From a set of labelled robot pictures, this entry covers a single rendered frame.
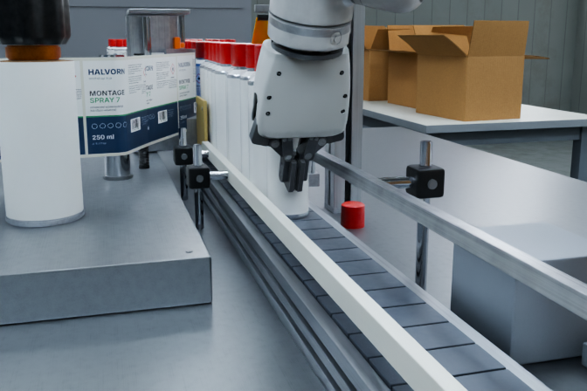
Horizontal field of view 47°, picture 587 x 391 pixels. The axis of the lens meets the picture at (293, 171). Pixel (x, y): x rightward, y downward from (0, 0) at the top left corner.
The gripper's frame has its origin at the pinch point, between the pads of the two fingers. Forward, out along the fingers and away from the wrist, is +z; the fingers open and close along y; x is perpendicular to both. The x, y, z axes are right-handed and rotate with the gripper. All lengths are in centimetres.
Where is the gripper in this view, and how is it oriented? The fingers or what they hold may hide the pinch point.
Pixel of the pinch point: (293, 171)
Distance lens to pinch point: 76.6
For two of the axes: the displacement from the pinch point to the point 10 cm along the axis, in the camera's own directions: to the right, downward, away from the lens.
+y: -9.6, 0.5, -2.7
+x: 2.6, 5.1, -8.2
